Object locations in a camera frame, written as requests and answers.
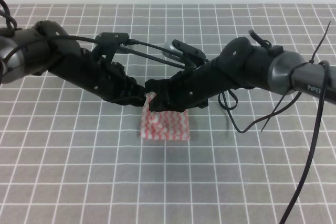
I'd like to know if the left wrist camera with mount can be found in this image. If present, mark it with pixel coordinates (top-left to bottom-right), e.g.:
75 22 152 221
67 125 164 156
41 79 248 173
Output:
91 32 133 62

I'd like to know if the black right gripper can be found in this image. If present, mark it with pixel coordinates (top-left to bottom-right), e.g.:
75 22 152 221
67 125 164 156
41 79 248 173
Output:
145 65 218 112

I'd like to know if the black right camera cable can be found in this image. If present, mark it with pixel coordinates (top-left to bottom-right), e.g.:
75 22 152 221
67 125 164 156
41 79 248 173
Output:
217 20 332 224

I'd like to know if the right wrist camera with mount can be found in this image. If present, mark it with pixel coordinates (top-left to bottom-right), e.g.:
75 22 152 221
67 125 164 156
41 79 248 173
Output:
161 39 209 69

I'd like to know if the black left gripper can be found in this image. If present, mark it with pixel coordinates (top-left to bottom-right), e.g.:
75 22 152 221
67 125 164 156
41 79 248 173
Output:
49 51 146 107

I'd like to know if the black camera cable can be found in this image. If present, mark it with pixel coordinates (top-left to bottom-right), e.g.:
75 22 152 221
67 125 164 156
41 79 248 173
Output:
0 0 195 88
217 20 332 224

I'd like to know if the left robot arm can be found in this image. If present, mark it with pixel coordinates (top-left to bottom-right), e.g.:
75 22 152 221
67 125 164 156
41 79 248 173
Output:
1 20 146 106

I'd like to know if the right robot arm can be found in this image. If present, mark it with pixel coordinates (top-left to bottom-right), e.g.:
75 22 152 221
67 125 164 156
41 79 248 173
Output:
145 37 325 112

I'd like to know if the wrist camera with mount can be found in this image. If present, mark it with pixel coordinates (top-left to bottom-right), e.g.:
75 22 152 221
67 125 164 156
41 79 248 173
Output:
161 39 209 69
91 32 133 62

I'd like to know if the black left camera cable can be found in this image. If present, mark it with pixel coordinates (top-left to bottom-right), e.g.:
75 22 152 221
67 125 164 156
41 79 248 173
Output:
0 0 195 88

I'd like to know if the pink white wavy towel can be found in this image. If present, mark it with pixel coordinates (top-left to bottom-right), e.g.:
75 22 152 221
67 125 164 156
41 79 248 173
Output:
140 92 191 141

